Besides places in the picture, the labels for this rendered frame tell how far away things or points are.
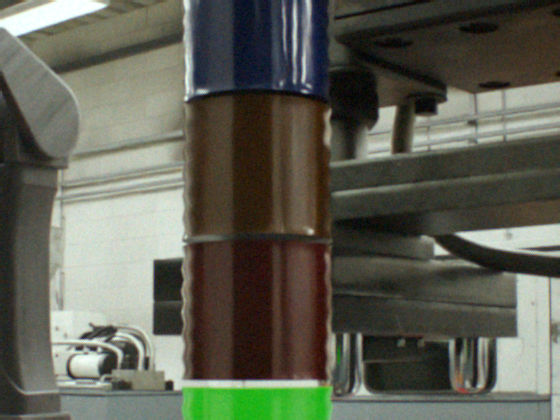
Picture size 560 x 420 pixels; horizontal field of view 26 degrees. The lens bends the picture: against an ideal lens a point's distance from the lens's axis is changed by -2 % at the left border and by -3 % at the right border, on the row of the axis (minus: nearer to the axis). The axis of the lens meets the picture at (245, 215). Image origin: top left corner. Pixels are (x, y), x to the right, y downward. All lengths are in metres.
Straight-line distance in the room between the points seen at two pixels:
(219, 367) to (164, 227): 9.71
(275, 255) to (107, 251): 10.20
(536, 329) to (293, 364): 5.35
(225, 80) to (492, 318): 0.36
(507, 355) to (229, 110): 5.42
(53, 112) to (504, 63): 0.46
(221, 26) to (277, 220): 0.05
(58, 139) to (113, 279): 9.46
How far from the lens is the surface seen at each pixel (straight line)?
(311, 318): 0.29
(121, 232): 10.38
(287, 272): 0.29
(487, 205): 0.51
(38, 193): 0.96
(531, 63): 0.58
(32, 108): 0.93
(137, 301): 10.17
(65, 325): 8.69
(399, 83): 0.59
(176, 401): 7.87
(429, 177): 0.53
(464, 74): 0.60
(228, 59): 0.30
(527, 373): 5.65
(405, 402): 5.99
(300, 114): 0.30
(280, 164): 0.29
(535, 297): 5.64
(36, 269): 0.96
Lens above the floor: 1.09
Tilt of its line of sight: 7 degrees up
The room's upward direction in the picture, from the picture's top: straight up
